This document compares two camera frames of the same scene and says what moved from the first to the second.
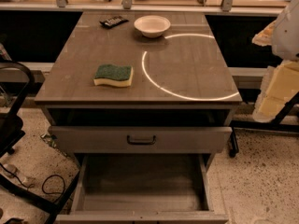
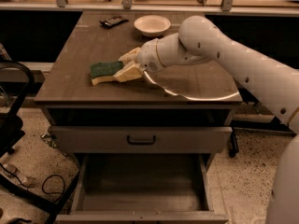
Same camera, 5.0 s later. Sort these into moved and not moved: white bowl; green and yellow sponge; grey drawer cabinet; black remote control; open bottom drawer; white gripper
Moved: green and yellow sponge; white gripper
Not moved: open bottom drawer; white bowl; black remote control; grey drawer cabinet
